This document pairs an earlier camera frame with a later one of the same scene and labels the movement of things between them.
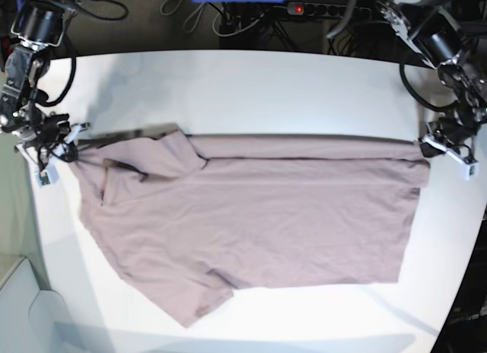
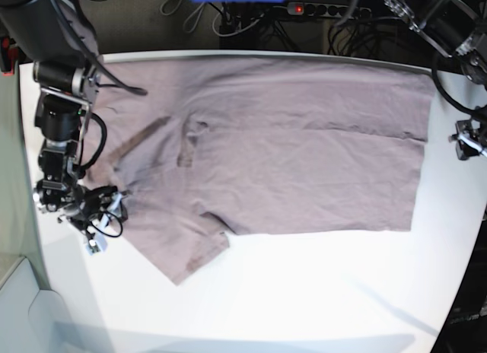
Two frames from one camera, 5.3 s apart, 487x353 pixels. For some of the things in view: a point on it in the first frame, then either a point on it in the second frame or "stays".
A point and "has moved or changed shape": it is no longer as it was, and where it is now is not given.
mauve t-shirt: x=192 y=218 has moved or changed shape
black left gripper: x=53 y=131 -> x=104 y=201
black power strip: x=326 y=9 stays
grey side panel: x=33 y=319 stays
